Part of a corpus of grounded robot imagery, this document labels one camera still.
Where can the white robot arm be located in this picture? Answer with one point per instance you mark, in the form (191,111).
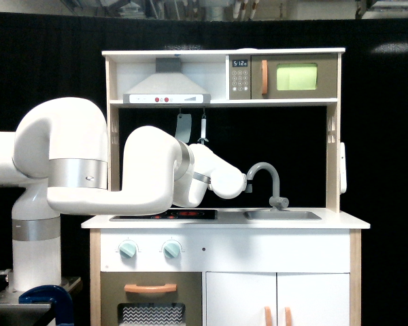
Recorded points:
(59,155)

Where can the white wooden toy kitchen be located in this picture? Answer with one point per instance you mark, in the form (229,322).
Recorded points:
(246,266)

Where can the left white cabinet door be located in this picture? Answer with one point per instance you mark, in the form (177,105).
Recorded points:
(241,298)

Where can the toy cleaver knife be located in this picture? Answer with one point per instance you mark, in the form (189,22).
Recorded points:
(183,127)

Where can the blue C-clamp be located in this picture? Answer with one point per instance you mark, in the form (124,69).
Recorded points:
(55,295)

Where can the white cabinet door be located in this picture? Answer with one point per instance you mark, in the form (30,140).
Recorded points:
(241,298)
(313,299)

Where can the white side-mounted holder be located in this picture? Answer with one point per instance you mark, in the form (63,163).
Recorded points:
(343,173)

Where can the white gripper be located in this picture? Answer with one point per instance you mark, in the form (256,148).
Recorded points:
(214,173)

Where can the grey toy range hood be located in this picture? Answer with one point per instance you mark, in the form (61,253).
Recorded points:
(167,86)

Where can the toy oven door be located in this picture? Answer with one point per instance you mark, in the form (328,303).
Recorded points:
(151,298)

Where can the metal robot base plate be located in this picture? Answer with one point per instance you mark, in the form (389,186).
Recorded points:
(48,305)

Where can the right mint stove knob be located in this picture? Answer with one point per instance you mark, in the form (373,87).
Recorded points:
(171,249)

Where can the toy microwave with orange handle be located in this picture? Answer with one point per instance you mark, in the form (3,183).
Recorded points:
(282,76)

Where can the right white cabinet door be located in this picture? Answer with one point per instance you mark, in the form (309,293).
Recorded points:
(313,299)

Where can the mint stove knob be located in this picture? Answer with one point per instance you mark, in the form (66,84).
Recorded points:
(171,249)
(127,249)

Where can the left mint stove knob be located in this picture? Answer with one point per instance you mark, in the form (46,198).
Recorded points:
(127,249)

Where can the grey toy sink basin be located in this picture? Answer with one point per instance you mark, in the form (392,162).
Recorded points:
(282,215)

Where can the grey toy faucet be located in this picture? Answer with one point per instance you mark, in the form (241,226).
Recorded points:
(270,188)

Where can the toy pizza cutter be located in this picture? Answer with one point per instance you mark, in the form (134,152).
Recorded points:
(203,133)

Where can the black toy stovetop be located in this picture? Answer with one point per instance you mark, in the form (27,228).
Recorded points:
(173,215)

